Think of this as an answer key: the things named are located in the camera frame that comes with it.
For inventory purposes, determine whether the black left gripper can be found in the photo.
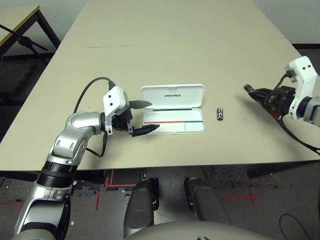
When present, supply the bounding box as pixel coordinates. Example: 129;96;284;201
111;99;160;138

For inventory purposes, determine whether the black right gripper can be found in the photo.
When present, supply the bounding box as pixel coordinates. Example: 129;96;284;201
251;85;296;118

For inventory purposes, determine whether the white Unitree pencil case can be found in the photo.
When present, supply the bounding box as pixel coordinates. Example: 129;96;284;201
140;83;206;135

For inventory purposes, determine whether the black table foot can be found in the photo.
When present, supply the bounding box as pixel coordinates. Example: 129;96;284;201
246;166;296;179

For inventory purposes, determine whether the dark grey left robot leg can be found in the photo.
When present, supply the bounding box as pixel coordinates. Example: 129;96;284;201
123;177;160;238

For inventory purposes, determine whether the dark grey robot leg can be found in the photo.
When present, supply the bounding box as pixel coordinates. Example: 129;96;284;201
183;176;232;226
123;177;160;238

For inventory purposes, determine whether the grey floor debris pile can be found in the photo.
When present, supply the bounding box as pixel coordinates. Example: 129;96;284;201
76;186;97;198

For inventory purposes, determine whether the dark grey right robot leg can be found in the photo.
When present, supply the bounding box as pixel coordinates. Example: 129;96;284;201
183;176;232;226

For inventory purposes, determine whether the grey robot torso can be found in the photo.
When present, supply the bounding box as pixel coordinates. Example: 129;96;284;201
124;221;273;240

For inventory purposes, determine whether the black tripod stand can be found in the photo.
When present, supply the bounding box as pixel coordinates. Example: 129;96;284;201
0;23;49;63

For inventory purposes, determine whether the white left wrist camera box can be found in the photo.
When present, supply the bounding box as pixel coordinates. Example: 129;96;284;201
102;85;130;137

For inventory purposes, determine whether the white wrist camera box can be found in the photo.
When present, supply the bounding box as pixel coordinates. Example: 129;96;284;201
284;56;320;120
102;85;130;137

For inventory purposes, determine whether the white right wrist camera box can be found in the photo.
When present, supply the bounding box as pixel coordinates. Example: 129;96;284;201
284;56;320;120

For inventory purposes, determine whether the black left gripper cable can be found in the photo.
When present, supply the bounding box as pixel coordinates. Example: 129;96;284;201
86;131;109;158

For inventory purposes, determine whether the black left camera cable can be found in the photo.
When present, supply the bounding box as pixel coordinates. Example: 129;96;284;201
74;76;116;114

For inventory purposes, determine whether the black floor cable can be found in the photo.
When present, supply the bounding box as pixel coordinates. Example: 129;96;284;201
279;213;312;240

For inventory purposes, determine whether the side table with black frame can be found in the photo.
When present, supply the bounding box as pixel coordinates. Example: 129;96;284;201
0;4;62;101

